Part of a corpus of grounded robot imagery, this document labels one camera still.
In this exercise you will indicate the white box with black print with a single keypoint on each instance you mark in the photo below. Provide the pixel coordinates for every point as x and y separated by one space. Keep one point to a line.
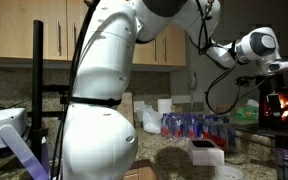
205 157

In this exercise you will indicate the white wall outlet plate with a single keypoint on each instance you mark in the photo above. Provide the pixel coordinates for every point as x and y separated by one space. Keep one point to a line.
138 106

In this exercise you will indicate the wooden cutting board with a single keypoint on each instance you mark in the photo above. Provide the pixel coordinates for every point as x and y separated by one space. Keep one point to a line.
128 110

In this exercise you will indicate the pale purple curved bar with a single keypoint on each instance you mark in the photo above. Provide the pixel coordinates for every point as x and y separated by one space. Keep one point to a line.
20 150

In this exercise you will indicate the white rounded device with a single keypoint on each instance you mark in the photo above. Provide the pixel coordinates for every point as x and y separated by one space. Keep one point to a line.
4 120

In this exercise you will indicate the wooden wall cabinet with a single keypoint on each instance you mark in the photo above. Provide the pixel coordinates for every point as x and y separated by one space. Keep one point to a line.
17 26

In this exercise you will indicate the white wall phone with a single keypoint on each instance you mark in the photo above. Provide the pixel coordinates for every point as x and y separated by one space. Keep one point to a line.
193 80

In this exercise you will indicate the black bottle with purple label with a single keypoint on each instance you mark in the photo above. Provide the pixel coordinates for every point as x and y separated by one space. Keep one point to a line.
285 156

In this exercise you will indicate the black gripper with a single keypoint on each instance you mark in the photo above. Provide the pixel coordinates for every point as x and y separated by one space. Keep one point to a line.
267 81

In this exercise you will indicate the white paper towel roll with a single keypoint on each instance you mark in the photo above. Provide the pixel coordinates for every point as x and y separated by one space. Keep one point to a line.
165 106

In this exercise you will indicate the white plastic bag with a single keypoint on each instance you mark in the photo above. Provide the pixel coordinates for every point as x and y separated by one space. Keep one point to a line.
151 121

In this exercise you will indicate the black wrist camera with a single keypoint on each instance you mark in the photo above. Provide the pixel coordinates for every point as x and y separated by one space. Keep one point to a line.
242 81

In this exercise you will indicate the black pole stand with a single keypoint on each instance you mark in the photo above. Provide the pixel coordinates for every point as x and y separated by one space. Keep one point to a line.
37 66

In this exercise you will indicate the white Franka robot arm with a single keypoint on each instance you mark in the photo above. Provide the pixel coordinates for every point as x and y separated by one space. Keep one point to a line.
100 66

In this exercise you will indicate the wrapped Fiji water bottle pack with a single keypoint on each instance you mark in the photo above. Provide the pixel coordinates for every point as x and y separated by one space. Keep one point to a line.
175 128

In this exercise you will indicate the black remote-like object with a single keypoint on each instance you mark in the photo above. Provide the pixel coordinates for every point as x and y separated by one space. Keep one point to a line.
203 144

